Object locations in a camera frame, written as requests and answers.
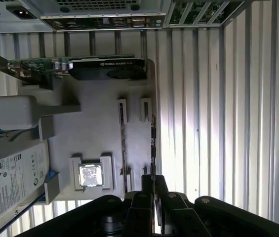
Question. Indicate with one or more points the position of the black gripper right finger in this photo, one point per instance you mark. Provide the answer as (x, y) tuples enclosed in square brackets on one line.
[(178, 219)]

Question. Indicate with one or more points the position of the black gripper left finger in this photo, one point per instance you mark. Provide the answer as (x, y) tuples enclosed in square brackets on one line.
[(139, 217)]

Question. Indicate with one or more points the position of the silver CPU chip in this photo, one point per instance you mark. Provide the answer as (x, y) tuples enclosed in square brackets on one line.
[(90, 174)]

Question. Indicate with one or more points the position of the grey parts rack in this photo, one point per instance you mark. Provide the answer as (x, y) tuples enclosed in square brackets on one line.
[(92, 133)]

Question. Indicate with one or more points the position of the hard disk in blue carrier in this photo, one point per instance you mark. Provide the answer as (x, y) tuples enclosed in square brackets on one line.
[(13, 177)]

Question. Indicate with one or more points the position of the black green graphics card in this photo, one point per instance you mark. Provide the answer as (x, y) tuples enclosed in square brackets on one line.
[(104, 71)]

